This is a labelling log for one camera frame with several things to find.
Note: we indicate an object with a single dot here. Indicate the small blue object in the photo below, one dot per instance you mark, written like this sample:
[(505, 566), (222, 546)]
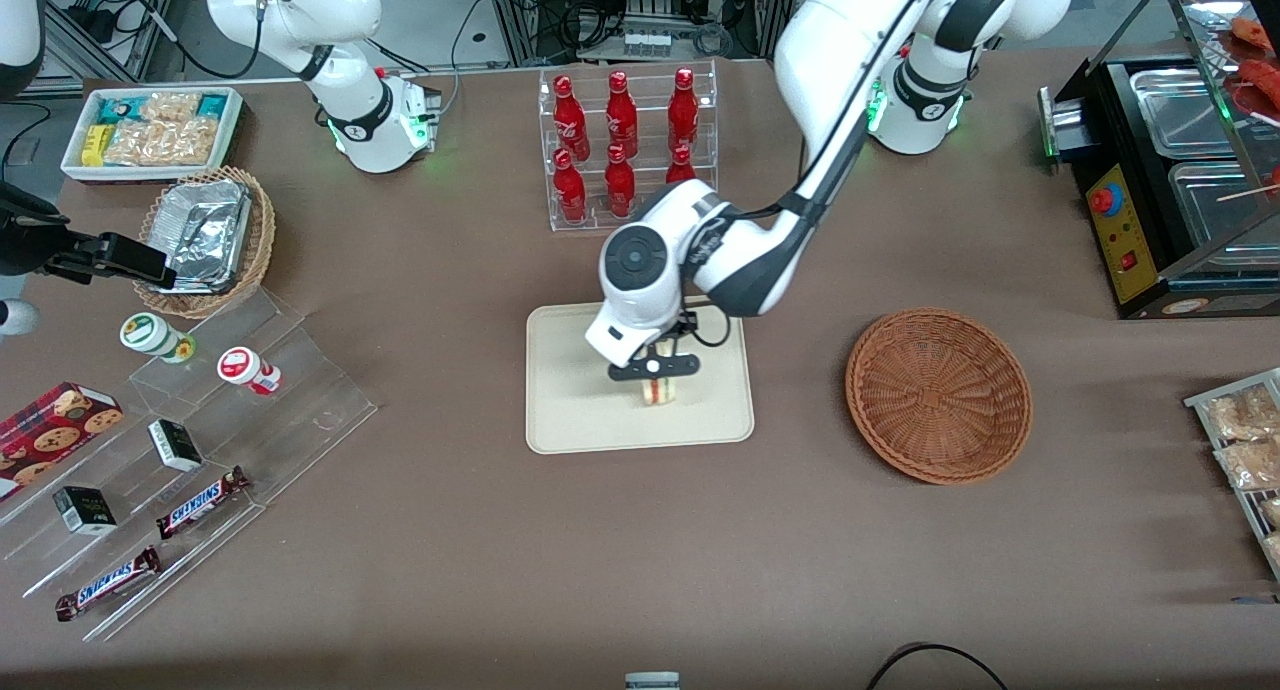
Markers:
[(1255, 600)]

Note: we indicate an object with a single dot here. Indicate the grey device at edge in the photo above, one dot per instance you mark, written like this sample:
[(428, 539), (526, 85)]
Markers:
[(652, 681)]

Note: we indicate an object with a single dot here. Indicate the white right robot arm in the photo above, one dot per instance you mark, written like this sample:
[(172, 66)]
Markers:
[(340, 10)]

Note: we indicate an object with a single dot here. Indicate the brown round wicker basket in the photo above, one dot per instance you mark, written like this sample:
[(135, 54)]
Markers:
[(940, 395)]

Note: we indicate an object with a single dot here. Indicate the snickers chocolate bar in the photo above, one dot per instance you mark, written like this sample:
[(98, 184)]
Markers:
[(200, 503), (108, 583)]

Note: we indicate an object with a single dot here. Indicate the small teal snack packet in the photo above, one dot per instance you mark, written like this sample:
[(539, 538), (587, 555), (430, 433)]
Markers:
[(214, 106)]

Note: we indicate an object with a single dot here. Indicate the red sausage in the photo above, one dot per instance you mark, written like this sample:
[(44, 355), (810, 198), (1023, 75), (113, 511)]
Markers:
[(1255, 33), (1262, 85)]

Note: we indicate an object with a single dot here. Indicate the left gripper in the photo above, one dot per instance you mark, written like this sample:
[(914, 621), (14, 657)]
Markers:
[(677, 330)]

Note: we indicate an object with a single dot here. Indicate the small rice cracker bag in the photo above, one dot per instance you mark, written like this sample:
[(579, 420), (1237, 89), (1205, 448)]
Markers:
[(172, 105)]

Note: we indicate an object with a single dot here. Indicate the wooden skewer stick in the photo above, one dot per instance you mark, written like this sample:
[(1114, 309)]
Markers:
[(1250, 192)]

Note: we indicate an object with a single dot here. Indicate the clear bag of pastries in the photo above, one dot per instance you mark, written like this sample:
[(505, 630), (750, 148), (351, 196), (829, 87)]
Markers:
[(1240, 415), (1274, 550), (1250, 463), (1270, 512)]

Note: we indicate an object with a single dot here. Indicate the large rice cracker bag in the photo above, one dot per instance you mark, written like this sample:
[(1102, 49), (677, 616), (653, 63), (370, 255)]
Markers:
[(165, 142)]

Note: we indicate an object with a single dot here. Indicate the clear acrylic stepped stand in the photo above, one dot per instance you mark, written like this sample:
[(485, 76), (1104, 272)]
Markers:
[(300, 410)]

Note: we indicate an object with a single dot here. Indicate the triangular sandwich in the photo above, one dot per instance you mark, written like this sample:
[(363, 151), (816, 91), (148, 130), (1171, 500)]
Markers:
[(660, 394)]

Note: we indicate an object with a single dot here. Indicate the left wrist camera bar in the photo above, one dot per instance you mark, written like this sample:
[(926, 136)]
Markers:
[(622, 373)]

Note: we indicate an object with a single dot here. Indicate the red lid yogurt cup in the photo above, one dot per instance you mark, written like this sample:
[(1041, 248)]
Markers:
[(242, 367)]

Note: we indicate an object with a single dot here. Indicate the red emergency button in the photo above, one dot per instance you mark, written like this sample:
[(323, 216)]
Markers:
[(1105, 201)]

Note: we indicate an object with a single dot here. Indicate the aluminium frame rack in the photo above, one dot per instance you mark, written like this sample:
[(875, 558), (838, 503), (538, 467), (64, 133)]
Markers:
[(520, 10)]

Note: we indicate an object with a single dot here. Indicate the yellow snack packet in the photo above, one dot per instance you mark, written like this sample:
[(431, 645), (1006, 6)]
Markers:
[(96, 145)]

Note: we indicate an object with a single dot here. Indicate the light wicker basket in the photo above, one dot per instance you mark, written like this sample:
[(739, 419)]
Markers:
[(262, 240)]

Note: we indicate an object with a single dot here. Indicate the small black carton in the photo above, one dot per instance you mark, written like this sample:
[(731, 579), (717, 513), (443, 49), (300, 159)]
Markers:
[(85, 510), (175, 445)]

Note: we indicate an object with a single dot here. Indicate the red cola bottle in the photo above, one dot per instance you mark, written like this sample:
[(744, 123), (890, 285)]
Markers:
[(570, 195), (620, 190), (571, 120), (683, 115), (681, 165), (622, 120)]

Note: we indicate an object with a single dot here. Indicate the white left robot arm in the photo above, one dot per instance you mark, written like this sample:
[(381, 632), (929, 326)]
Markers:
[(830, 30)]

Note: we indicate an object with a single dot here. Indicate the white power strip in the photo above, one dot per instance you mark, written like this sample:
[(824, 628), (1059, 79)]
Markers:
[(647, 44)]

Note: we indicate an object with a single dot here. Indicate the beige plastic serving tray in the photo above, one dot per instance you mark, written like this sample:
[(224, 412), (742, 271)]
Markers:
[(580, 410)]

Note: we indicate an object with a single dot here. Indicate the steel warmer pan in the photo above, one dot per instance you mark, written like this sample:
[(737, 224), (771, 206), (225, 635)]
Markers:
[(1215, 220), (1180, 110)]

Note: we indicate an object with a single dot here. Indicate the black food warmer cabinet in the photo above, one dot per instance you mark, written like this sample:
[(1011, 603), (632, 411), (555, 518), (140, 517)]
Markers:
[(1150, 300)]

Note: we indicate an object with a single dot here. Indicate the clear acrylic bottle rack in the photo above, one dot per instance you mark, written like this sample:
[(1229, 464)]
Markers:
[(645, 80)]

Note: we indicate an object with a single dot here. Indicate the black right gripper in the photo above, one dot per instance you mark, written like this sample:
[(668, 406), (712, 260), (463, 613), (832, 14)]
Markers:
[(30, 241)]

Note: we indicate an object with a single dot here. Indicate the white rectangular snack bin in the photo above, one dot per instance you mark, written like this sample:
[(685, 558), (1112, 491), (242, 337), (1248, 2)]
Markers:
[(75, 165)]

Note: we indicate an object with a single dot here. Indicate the green lid yogurt cup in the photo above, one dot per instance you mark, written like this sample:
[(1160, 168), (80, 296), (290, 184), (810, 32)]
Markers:
[(148, 333)]

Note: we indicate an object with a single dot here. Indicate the red cookie box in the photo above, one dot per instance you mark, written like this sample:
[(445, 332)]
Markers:
[(50, 430)]

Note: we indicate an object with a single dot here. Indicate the aluminium foil containers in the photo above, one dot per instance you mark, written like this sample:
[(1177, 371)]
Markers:
[(200, 232)]

